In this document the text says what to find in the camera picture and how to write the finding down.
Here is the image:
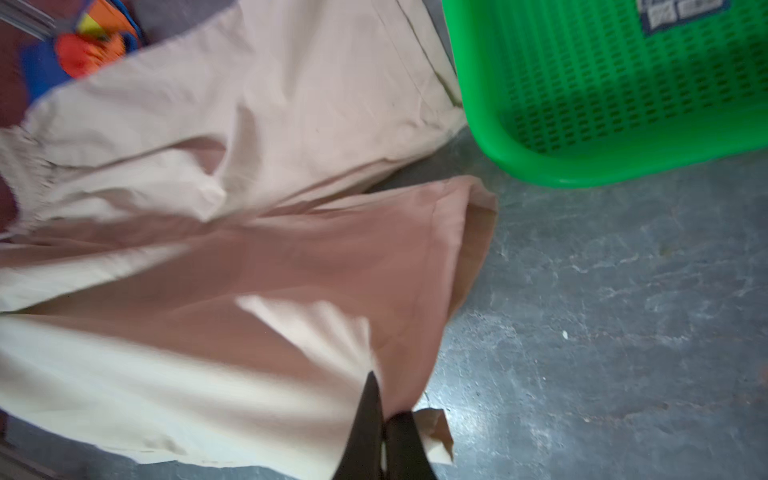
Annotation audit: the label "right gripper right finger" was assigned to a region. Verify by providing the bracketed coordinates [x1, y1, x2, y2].
[383, 412, 437, 480]

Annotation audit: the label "green plastic basket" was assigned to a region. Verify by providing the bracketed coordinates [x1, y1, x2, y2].
[443, 0, 767, 188]

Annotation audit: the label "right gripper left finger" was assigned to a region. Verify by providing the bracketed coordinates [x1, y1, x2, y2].
[332, 372, 383, 480]

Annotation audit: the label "basket label sticker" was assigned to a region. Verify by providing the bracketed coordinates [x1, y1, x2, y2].
[635, 0, 731, 36]

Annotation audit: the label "rainbow striped shorts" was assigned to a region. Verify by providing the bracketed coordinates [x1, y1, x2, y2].
[19, 0, 146, 103]

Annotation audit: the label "left aluminium corner post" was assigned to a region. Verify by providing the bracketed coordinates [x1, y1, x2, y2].
[0, 0, 58, 40]

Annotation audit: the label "beige shorts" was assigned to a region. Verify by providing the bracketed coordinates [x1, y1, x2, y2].
[1, 1, 497, 479]

